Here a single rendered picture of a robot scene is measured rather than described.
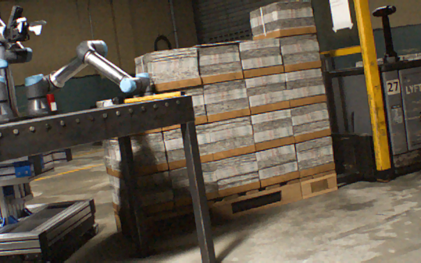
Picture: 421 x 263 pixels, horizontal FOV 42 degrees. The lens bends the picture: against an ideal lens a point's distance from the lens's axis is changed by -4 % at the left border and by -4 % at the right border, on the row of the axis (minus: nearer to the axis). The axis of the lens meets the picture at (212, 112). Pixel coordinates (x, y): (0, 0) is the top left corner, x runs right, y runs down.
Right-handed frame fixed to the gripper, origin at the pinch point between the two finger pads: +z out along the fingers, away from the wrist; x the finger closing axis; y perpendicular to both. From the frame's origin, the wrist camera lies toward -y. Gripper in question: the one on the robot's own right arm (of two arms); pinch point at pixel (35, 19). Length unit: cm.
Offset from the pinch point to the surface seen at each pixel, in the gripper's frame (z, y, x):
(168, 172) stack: -13, 75, -106
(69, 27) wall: -592, -180, -560
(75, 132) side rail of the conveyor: 36, 52, 11
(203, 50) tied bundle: 7, 3, -121
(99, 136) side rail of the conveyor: 38, 54, 1
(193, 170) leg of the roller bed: 47, 71, -48
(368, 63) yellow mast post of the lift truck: 82, 14, -204
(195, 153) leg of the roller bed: 48, 64, -49
